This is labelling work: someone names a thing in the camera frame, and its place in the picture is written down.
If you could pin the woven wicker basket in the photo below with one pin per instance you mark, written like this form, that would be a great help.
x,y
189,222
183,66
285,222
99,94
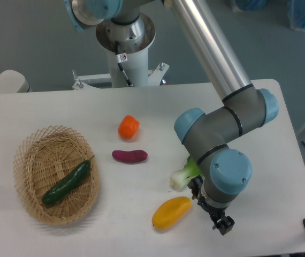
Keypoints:
x,y
41,161

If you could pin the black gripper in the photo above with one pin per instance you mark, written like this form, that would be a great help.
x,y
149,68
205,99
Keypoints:
x,y
216,210

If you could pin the purple sweet potato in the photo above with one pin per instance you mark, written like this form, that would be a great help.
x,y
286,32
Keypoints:
x,y
134,156

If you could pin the orange bell pepper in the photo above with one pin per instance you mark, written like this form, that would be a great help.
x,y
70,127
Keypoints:
x,y
128,127

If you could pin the yellow bell pepper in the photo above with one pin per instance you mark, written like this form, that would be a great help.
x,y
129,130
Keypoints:
x,y
170,212

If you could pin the white chair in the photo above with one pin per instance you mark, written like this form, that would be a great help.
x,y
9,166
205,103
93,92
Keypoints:
x,y
13,82

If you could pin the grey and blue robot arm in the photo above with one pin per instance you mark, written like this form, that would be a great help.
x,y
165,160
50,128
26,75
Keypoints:
x,y
225,171

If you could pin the green bok choy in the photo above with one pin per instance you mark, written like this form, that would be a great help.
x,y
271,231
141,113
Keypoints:
x,y
179,179

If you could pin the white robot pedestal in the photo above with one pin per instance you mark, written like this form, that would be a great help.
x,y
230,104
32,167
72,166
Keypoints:
x,y
127,51

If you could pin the dark green cucumber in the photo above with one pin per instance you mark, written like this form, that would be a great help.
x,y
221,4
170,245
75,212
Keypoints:
x,y
67,184

